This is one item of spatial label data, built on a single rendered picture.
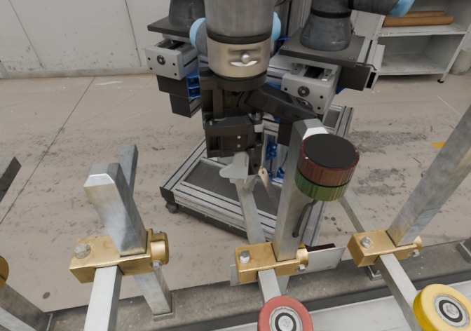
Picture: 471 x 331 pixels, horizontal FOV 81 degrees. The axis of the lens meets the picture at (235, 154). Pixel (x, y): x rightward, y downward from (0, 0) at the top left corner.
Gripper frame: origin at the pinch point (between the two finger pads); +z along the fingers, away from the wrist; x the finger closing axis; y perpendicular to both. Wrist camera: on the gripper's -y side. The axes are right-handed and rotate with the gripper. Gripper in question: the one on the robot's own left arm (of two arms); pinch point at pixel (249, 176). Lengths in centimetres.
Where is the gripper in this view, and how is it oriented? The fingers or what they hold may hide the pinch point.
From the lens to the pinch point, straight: 48.5
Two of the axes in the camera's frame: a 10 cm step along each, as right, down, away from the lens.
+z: 0.0, 7.4, 6.7
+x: 1.7, 6.6, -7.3
